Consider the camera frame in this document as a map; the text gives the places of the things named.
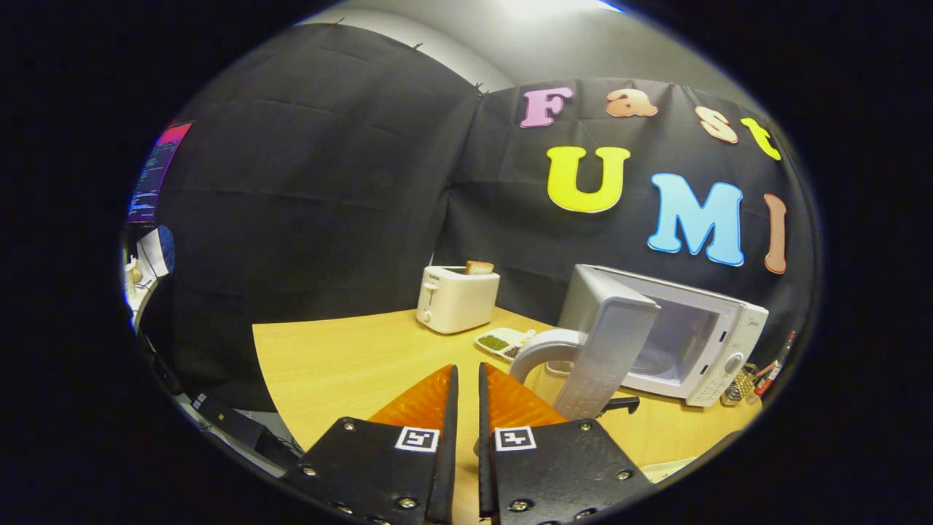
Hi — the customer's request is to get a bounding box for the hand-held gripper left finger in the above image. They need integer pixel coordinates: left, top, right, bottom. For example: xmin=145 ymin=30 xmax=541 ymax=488
xmin=281 ymin=363 xmax=460 ymax=525

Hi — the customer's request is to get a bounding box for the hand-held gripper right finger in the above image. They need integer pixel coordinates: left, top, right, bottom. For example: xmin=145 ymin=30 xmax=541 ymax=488
xmin=477 ymin=362 xmax=657 ymax=525

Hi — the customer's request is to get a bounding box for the white microwave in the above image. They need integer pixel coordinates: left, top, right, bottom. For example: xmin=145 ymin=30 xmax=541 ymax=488
xmin=508 ymin=263 xmax=770 ymax=421

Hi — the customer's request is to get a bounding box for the white divided dish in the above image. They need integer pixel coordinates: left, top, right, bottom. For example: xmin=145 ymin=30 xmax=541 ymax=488
xmin=475 ymin=327 xmax=536 ymax=362

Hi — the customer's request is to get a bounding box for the cream toaster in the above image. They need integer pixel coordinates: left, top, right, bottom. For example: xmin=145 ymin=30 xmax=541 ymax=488
xmin=415 ymin=265 xmax=501 ymax=335

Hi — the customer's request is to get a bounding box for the dark equipment box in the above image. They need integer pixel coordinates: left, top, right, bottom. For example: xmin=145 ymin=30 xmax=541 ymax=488
xmin=191 ymin=392 xmax=300 ymax=467

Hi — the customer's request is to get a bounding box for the clear plastic bottle red label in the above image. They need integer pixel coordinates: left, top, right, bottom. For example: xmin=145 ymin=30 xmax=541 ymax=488
xmin=754 ymin=332 xmax=797 ymax=398

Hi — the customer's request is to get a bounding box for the white paper sheet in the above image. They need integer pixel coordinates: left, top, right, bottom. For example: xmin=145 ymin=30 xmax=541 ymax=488
xmin=137 ymin=227 xmax=170 ymax=279

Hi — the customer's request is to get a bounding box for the computer monitor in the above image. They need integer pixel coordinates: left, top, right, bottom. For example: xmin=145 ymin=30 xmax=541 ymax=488
xmin=128 ymin=122 xmax=194 ymax=224

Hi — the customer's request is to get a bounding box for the ceiling light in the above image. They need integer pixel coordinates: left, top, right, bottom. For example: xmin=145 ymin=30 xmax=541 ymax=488
xmin=503 ymin=0 xmax=620 ymax=15

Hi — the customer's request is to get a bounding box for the wire mesh holder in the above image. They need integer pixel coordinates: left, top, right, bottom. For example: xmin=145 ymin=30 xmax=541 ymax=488
xmin=722 ymin=367 xmax=757 ymax=406

